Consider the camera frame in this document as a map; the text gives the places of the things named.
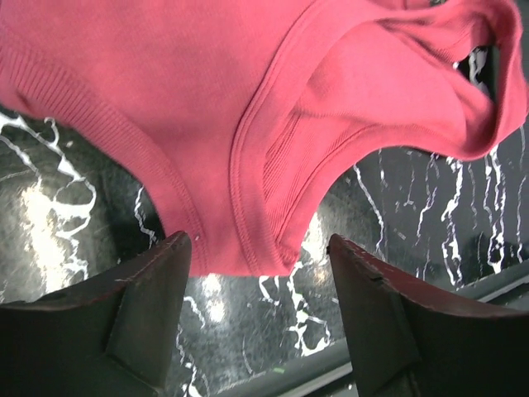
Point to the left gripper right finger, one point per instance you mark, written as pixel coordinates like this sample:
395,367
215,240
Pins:
425,335

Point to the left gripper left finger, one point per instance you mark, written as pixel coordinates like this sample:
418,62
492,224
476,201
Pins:
110,335

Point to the dark red tank top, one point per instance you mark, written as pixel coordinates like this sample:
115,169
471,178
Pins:
238,116

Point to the black marbled mat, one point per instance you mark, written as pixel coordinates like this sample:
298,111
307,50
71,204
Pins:
68,213

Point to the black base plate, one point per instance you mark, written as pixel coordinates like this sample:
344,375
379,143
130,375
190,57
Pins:
372,364

